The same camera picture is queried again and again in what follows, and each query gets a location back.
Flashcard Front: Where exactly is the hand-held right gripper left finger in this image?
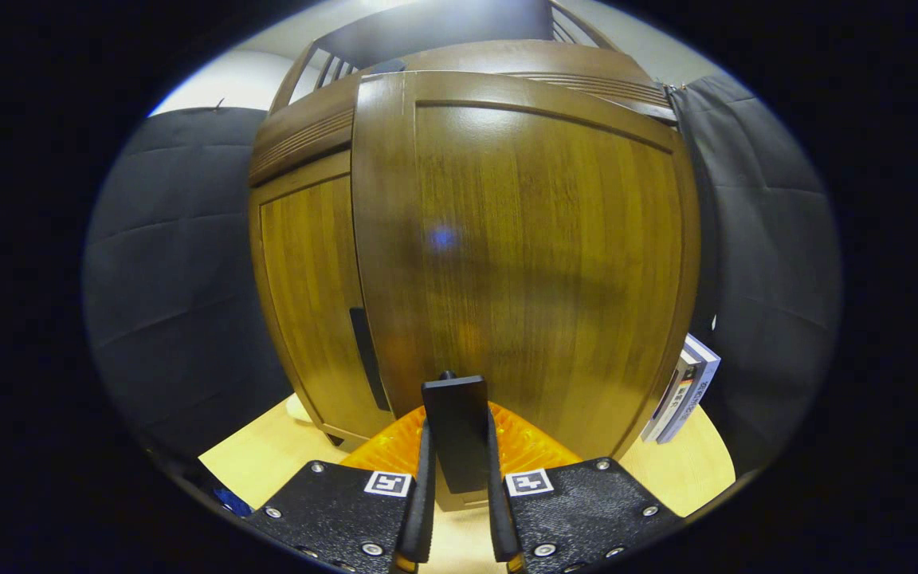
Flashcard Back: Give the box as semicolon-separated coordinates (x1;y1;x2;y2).
248;403;437;574

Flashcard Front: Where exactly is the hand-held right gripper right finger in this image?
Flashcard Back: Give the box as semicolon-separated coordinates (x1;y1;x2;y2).
484;403;683;574

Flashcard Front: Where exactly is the black door handle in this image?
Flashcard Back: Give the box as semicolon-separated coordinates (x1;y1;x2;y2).
349;307;390;413
422;373;490;495

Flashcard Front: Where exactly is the wooden cabinet door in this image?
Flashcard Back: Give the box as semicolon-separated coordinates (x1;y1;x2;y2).
351;70;701;511
250;151;396;443

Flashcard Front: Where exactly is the wooden double-door shoe cabinet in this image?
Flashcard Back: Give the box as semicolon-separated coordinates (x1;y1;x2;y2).
248;0;703;511

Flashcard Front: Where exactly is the thin upright book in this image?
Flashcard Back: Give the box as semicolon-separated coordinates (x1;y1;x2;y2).
658;333;721;445
641;351;703;443

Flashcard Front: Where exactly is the black backdrop cloth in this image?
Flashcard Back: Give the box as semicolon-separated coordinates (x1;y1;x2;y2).
83;76;842;479

